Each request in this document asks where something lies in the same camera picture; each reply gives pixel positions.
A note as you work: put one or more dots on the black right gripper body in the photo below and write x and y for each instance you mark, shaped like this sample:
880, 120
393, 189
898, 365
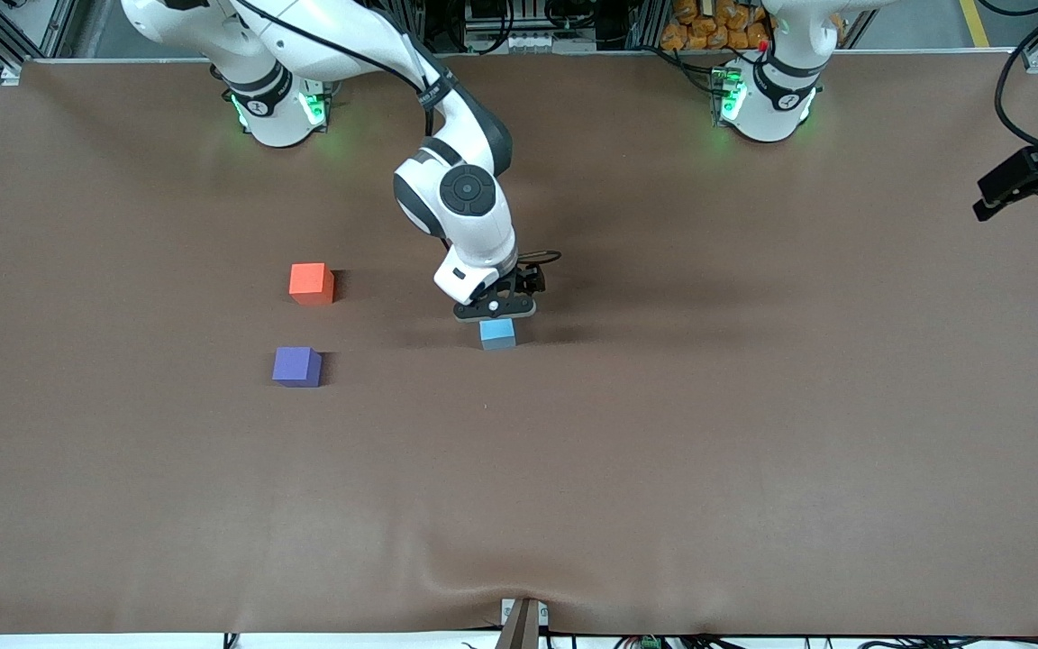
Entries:
530, 278

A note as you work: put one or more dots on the blue foam block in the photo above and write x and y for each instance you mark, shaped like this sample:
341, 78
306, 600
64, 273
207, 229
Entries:
498, 337

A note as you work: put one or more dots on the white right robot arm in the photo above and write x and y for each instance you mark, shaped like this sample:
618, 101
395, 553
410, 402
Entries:
469, 216

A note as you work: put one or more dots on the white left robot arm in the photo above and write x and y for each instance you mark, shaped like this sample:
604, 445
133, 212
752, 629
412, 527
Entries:
767, 104

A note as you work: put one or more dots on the orange foam block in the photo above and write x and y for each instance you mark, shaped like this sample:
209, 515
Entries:
310, 281

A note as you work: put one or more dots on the white socket block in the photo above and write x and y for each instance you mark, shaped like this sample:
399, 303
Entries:
519, 41

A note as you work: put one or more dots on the purple foam block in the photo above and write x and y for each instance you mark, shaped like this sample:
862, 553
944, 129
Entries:
295, 366

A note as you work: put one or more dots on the brown table mat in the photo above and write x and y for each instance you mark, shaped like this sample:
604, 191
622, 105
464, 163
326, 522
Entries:
519, 451

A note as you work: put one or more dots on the pile of orange objects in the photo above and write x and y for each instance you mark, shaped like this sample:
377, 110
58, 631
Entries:
708, 31

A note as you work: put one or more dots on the green terminal connector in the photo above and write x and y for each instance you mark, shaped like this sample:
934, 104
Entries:
651, 643

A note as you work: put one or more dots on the aluminium profile camera post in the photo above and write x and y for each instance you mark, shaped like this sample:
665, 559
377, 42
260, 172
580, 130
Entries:
521, 631

